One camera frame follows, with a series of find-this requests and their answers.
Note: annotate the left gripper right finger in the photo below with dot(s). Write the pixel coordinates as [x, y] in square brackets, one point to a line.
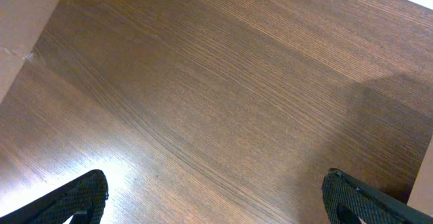
[348, 200]

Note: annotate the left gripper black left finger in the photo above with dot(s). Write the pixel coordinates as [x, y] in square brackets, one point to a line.
[81, 200]

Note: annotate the brown cardboard box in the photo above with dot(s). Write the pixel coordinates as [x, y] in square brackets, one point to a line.
[22, 22]

